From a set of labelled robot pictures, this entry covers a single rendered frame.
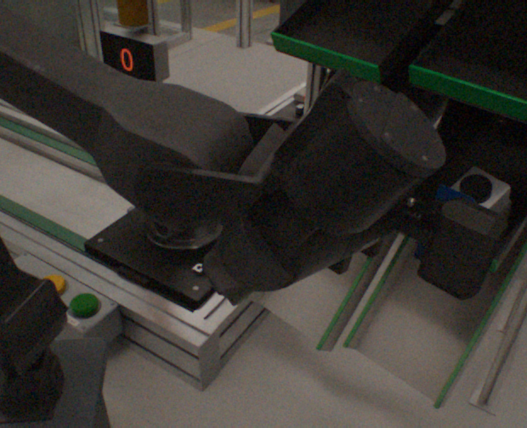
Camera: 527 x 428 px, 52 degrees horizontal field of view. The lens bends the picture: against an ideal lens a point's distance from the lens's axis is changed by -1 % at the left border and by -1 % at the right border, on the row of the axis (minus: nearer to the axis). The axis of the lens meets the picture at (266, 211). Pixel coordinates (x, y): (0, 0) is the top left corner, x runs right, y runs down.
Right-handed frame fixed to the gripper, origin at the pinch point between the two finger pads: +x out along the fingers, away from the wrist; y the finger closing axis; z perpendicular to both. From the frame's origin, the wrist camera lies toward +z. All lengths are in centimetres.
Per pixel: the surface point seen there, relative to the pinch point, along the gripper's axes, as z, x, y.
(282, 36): 7.4, 6.2, 19.8
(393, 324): -24.2, 19.5, 2.9
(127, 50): -5, 19, 62
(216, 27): -56, 326, 345
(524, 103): 8.1, 8.6, -4.2
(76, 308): -36, -2, 39
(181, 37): -20, 101, 139
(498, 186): -0.8, 14.3, -3.5
